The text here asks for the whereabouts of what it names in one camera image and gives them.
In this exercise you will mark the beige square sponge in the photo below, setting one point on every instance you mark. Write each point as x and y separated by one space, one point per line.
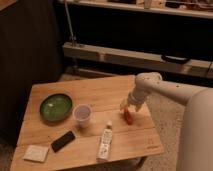
36 153

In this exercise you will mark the metal stand pole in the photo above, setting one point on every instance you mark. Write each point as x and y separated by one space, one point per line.
73 38

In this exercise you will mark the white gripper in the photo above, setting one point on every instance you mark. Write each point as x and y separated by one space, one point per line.
136 97

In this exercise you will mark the clear plastic cup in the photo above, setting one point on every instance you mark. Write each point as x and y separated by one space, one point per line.
82 115

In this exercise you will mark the green bowl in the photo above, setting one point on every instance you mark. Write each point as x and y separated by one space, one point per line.
55 107

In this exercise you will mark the low white shelf bench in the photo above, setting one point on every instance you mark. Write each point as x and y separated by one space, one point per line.
138 59

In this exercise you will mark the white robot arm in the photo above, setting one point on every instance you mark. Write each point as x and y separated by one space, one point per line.
196 136

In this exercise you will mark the upper wall shelf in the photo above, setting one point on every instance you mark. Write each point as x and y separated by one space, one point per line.
140 8

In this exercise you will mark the black object on bench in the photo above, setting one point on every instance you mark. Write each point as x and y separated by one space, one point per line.
175 59

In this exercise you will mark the black rectangular phone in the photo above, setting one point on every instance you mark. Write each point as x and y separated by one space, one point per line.
62 141

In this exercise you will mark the white bottle with label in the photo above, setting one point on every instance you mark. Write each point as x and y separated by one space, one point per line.
105 143

